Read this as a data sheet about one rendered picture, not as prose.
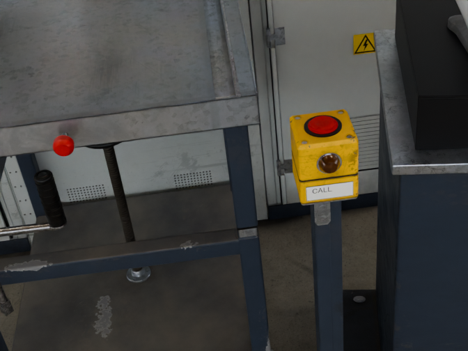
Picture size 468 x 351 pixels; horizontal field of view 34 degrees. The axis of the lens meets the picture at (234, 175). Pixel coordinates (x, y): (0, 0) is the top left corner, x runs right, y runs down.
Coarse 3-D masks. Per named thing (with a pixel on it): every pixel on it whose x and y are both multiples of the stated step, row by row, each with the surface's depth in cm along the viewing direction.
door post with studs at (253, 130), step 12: (240, 0) 182; (240, 12) 184; (252, 60) 193; (252, 132) 206; (252, 144) 208; (252, 156) 210; (252, 168) 213; (264, 192) 219; (264, 204) 221; (264, 216) 224
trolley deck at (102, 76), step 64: (0, 0) 159; (64, 0) 156; (128, 0) 153; (192, 0) 150; (0, 64) 136; (64, 64) 134; (128, 64) 131; (192, 64) 129; (0, 128) 119; (64, 128) 120; (128, 128) 121; (192, 128) 122
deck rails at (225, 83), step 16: (208, 0) 148; (208, 16) 142; (224, 16) 127; (208, 32) 137; (224, 32) 136; (224, 48) 132; (224, 64) 127; (224, 80) 123; (224, 96) 119; (240, 96) 119
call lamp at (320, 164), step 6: (324, 156) 99; (330, 156) 98; (336, 156) 99; (318, 162) 99; (324, 162) 98; (330, 162) 98; (336, 162) 98; (318, 168) 100; (324, 168) 99; (330, 168) 98; (336, 168) 99
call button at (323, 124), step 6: (312, 120) 101; (318, 120) 101; (324, 120) 101; (330, 120) 101; (312, 126) 100; (318, 126) 100; (324, 126) 100; (330, 126) 100; (336, 126) 100; (318, 132) 100; (324, 132) 99
